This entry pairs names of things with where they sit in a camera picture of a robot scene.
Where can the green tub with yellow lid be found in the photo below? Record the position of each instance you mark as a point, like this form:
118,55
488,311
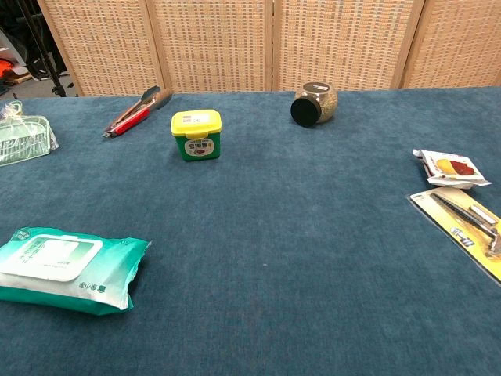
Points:
195,137

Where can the glass jar with black lid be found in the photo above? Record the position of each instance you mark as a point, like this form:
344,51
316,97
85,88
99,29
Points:
309,109

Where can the teal wet wipes pack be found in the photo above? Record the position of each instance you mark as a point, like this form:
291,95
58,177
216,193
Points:
58,266

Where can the blue table cloth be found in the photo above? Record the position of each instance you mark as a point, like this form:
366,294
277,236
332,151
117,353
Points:
274,235

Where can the woven wooden folding screen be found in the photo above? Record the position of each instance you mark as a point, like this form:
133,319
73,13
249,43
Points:
219,43

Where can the white snack packet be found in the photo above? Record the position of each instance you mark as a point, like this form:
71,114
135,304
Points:
450,168

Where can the razor on yellow card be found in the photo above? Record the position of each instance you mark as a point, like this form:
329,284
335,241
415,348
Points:
462,219

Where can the black tripod stand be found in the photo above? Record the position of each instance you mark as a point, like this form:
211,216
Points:
55,80

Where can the green plastic dustpan in bag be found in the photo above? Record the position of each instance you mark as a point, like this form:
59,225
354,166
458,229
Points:
23,141

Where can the orange object on floor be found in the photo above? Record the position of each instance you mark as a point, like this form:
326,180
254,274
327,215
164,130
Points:
6,68

